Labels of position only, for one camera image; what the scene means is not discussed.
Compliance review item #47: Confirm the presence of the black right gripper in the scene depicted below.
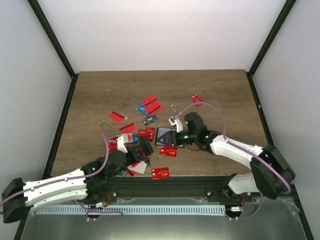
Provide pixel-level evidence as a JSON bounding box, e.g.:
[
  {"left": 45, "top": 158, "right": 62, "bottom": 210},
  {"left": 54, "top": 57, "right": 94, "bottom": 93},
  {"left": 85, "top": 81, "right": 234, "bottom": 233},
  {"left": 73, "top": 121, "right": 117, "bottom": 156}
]
[{"left": 157, "top": 130, "right": 198, "bottom": 148}]

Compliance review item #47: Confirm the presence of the black card holder wallet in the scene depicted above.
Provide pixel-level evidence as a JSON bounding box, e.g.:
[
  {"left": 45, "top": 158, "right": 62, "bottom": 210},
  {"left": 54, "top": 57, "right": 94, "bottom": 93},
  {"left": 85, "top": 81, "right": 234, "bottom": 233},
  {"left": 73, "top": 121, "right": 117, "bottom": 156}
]
[{"left": 154, "top": 127, "right": 186, "bottom": 148}]

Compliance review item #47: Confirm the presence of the black card carried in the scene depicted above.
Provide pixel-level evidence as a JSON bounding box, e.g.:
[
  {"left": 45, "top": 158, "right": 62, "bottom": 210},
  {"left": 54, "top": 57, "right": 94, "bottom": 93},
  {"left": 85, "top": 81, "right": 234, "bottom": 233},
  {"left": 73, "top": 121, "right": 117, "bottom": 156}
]
[{"left": 138, "top": 136, "right": 154, "bottom": 157}]

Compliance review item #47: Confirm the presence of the red VIP card front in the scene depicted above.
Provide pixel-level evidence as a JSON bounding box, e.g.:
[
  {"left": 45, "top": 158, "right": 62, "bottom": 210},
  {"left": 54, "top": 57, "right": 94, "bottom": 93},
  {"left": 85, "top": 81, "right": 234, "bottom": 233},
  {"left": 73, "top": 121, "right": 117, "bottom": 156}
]
[{"left": 151, "top": 167, "right": 170, "bottom": 180}]

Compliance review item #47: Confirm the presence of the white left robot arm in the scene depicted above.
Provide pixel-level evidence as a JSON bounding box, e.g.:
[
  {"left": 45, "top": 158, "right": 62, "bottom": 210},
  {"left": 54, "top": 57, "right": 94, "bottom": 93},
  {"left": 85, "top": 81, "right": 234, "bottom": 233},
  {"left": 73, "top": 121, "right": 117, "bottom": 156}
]
[{"left": 0, "top": 150, "right": 143, "bottom": 224}]

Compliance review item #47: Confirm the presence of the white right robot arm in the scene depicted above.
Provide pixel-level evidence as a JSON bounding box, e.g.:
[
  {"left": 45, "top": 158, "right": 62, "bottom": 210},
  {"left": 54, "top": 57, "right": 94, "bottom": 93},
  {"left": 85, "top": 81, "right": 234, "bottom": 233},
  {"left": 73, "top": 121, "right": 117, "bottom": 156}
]
[{"left": 163, "top": 112, "right": 296, "bottom": 202}]

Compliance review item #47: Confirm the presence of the white card front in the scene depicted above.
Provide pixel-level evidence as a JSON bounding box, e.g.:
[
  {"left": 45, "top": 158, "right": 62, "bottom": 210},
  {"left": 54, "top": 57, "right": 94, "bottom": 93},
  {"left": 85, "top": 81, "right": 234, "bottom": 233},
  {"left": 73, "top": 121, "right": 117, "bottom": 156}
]
[{"left": 128, "top": 161, "right": 147, "bottom": 174}]

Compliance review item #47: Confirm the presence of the red VIP card centre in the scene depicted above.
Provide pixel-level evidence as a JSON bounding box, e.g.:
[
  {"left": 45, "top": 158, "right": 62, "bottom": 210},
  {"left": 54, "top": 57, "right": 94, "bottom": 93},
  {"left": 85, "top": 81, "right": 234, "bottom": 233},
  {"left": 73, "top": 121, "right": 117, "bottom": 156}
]
[{"left": 159, "top": 145, "right": 178, "bottom": 158}]

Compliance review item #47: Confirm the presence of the lone red VIP card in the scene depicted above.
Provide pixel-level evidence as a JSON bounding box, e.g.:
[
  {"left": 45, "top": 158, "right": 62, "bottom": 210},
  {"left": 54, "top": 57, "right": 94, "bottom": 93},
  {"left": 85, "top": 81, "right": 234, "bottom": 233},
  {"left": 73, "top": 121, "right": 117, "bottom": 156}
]
[{"left": 189, "top": 94, "right": 204, "bottom": 107}]

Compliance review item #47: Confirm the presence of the red striped card middle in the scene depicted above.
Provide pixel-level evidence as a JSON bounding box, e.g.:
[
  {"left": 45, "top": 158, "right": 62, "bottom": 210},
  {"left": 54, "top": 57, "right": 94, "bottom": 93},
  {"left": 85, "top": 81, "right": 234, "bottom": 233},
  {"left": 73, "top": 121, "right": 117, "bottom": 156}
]
[{"left": 119, "top": 122, "right": 137, "bottom": 134}]

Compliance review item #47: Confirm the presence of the red striped card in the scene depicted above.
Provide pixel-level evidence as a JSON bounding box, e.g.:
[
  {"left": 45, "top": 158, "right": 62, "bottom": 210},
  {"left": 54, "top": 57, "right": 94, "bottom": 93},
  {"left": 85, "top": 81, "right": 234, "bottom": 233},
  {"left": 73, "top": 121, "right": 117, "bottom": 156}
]
[
  {"left": 141, "top": 95, "right": 158, "bottom": 107},
  {"left": 119, "top": 122, "right": 137, "bottom": 134},
  {"left": 144, "top": 100, "right": 163, "bottom": 116},
  {"left": 108, "top": 111, "right": 125, "bottom": 124}
]

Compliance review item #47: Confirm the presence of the black VIP card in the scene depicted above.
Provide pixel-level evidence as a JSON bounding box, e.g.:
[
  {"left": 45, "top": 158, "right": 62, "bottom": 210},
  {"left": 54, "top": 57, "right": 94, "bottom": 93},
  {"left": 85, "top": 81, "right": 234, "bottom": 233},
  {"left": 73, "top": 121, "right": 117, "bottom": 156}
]
[{"left": 141, "top": 114, "right": 159, "bottom": 127}]

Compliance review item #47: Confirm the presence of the red striped card left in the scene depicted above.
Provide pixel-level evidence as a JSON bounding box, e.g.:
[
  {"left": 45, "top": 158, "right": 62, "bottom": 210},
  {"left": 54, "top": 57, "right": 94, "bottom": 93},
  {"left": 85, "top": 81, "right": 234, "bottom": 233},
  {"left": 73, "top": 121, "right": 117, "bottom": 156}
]
[{"left": 108, "top": 111, "right": 125, "bottom": 124}]

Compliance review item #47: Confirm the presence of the red striped card top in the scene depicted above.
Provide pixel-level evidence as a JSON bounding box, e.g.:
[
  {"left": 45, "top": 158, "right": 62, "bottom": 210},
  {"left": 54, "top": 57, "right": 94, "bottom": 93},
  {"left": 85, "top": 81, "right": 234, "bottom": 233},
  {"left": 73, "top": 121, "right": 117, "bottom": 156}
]
[{"left": 141, "top": 95, "right": 158, "bottom": 107}]

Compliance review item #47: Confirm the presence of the blue card under red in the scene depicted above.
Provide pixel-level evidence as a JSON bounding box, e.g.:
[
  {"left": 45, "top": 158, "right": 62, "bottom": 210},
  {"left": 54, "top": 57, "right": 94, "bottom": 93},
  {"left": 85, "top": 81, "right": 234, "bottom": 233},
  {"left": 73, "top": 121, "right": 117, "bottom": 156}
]
[{"left": 136, "top": 103, "right": 148, "bottom": 116}]

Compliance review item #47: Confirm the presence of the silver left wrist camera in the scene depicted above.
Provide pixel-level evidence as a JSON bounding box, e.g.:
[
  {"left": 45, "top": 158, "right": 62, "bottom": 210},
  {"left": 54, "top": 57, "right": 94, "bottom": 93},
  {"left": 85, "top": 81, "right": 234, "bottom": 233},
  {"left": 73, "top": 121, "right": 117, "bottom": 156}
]
[{"left": 116, "top": 133, "right": 133, "bottom": 154}]

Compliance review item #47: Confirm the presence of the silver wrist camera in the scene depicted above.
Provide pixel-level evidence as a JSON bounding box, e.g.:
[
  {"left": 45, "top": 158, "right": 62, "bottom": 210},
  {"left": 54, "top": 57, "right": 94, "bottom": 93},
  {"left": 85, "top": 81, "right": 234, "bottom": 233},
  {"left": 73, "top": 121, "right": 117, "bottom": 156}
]
[
  {"left": 116, "top": 133, "right": 133, "bottom": 154},
  {"left": 168, "top": 116, "right": 183, "bottom": 133}
]

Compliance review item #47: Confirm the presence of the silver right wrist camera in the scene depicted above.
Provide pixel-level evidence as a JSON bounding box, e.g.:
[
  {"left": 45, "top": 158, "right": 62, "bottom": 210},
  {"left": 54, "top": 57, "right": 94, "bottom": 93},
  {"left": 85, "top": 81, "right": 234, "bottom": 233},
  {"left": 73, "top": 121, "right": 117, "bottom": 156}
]
[{"left": 168, "top": 116, "right": 183, "bottom": 133}]

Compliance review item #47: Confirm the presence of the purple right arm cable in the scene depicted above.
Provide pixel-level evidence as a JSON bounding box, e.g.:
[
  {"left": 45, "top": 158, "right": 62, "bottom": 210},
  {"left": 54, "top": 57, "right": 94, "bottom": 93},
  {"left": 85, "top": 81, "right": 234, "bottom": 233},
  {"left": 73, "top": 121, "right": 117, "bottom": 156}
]
[{"left": 173, "top": 101, "right": 292, "bottom": 221}]

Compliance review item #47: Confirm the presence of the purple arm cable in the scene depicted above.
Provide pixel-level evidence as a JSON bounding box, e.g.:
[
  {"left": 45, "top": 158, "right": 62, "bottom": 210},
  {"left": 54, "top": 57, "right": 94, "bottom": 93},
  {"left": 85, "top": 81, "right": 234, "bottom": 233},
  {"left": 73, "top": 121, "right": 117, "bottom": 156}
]
[
  {"left": 0, "top": 133, "right": 110, "bottom": 215},
  {"left": 173, "top": 101, "right": 292, "bottom": 221}
]

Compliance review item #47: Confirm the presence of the light blue slotted cable duct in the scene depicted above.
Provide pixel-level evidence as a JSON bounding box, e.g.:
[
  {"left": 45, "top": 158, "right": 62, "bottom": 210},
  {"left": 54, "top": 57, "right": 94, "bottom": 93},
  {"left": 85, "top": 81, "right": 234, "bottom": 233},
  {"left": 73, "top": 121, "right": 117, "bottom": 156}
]
[{"left": 36, "top": 204, "right": 226, "bottom": 216}]

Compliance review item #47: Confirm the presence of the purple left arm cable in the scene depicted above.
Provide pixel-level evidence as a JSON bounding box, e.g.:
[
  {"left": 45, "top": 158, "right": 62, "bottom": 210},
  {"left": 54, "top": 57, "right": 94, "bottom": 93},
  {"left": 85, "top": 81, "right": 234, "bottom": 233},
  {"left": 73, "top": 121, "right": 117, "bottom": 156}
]
[{"left": 0, "top": 133, "right": 110, "bottom": 215}]

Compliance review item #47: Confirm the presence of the black front frame rail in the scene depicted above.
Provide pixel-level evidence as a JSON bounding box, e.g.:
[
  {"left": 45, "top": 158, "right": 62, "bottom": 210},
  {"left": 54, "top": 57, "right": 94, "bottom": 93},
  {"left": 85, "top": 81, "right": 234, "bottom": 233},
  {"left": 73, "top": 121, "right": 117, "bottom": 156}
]
[{"left": 84, "top": 175, "right": 241, "bottom": 204}]

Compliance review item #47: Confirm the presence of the black frame post right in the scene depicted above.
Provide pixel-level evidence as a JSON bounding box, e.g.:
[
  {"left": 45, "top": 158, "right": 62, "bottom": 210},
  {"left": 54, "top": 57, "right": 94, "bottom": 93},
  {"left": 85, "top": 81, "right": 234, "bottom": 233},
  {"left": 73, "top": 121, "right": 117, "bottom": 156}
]
[{"left": 246, "top": 0, "right": 298, "bottom": 76}]

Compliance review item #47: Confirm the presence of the black frame post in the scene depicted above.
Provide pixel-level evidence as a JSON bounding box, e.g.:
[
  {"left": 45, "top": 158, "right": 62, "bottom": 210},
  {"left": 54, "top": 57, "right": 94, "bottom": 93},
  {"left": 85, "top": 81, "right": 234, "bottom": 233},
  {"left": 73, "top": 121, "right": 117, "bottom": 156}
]
[
  {"left": 26, "top": 0, "right": 77, "bottom": 78},
  {"left": 246, "top": 0, "right": 298, "bottom": 76}
]

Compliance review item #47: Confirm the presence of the black frame post left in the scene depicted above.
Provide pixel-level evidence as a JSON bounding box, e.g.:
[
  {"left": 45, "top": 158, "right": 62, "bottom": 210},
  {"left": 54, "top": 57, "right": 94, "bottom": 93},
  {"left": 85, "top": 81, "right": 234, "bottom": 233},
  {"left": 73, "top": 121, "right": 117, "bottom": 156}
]
[{"left": 26, "top": 0, "right": 77, "bottom": 78}]

